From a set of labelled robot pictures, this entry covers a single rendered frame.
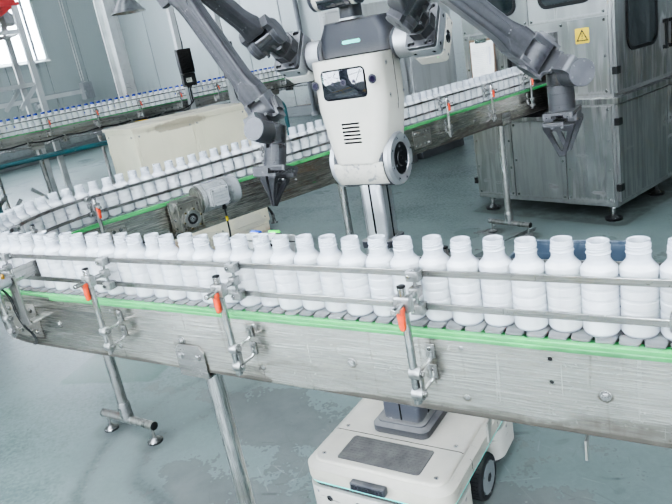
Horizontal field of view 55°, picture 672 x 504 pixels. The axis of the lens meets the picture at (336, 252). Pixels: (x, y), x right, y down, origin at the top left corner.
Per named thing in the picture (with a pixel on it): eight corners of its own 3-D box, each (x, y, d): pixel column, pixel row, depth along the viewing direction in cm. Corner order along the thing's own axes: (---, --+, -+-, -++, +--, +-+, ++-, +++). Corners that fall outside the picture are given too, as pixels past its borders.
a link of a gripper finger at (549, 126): (582, 150, 146) (579, 108, 143) (576, 157, 140) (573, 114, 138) (552, 152, 150) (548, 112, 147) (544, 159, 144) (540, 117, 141)
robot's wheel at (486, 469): (465, 456, 213) (482, 459, 210) (482, 444, 227) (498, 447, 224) (464, 504, 213) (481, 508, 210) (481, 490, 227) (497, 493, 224)
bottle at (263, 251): (277, 309, 145) (262, 240, 140) (256, 307, 148) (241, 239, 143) (292, 298, 150) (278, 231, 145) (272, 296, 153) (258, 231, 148)
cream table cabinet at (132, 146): (238, 222, 651) (211, 105, 615) (273, 228, 605) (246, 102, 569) (137, 258, 587) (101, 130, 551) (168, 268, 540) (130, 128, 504)
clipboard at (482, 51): (473, 82, 507) (469, 40, 497) (498, 80, 490) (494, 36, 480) (470, 83, 505) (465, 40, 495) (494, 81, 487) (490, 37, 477)
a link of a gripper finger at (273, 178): (274, 205, 160) (274, 167, 160) (252, 205, 163) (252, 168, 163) (290, 206, 165) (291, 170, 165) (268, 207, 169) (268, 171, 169)
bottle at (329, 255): (359, 304, 140) (346, 232, 135) (342, 315, 136) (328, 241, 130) (337, 301, 144) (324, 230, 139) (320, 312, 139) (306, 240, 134)
